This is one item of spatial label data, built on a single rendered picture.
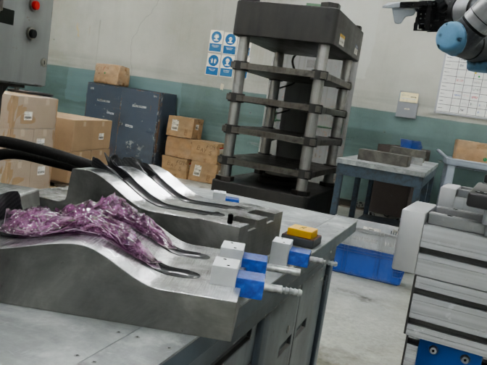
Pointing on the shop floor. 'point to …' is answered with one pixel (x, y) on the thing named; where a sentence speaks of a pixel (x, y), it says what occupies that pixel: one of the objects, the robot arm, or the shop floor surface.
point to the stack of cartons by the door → (190, 150)
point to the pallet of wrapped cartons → (9, 114)
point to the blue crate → (367, 264)
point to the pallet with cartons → (80, 141)
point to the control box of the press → (24, 43)
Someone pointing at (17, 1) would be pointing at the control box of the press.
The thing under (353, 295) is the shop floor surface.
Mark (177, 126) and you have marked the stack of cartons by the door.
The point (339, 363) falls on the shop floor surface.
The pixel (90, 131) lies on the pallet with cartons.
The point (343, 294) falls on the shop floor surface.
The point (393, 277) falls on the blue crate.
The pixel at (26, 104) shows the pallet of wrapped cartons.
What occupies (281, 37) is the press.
